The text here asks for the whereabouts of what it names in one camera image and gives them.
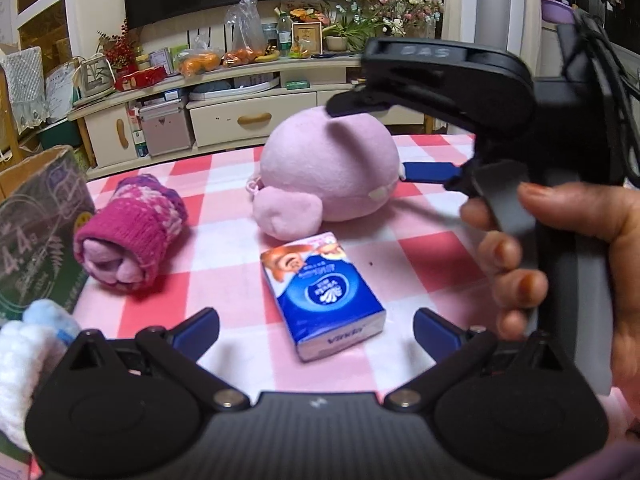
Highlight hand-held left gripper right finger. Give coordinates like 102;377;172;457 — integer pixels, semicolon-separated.
384;308;572;414

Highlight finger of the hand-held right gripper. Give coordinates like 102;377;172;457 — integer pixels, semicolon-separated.
325;37;535;135
402;157;502;197

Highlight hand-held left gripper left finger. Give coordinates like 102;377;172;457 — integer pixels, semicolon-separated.
66;308;250;414

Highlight round pink plush toy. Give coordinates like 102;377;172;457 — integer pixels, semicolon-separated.
249;106;405;241

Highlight blue tissue pack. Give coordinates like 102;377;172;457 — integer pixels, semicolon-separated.
260;231;387;363

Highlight white fluffy soft item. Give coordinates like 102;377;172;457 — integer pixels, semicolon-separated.
0;320;62;457

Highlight printed cardboard box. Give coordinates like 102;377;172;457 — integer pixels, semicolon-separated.
0;145;97;322

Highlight light blue soft item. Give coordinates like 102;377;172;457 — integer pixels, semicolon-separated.
22;299;82;347

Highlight person's right hand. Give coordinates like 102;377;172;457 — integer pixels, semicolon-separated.
460;181;640;397

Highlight pink checked tablecloth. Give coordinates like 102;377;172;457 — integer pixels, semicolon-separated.
30;132;640;480

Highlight artificial flower bouquet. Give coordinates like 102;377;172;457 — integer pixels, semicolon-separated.
324;0;445;52

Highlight tall refrigerator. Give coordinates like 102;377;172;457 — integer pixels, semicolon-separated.
472;0;544;54

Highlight purple basin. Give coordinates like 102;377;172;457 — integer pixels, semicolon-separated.
542;0;577;24

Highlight magenta knit rolled socks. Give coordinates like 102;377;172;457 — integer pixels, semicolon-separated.
73;174;189;294

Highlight green plastic bottle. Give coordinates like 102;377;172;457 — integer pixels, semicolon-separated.
276;10;294;57

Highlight pink storage box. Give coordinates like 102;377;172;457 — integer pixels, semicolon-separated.
138;102;195;157

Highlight tall plastic bag of oranges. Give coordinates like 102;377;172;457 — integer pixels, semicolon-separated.
223;0;269;69

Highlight cream television cabinet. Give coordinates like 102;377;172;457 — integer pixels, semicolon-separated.
66;52;437;169

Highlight small plastic bag of oranges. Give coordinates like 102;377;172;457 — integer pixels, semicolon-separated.
179;35;224;79

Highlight red gift box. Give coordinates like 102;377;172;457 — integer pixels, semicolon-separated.
114;66;169;92

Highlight white tote bag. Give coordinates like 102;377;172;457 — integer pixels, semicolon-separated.
74;55;117;99

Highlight red berry plant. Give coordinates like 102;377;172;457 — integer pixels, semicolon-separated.
97;19;144;77

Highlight white lace cover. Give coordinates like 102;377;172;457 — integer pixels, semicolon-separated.
0;46;49;133

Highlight wooden photo frame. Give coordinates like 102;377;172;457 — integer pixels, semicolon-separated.
291;21;324;59

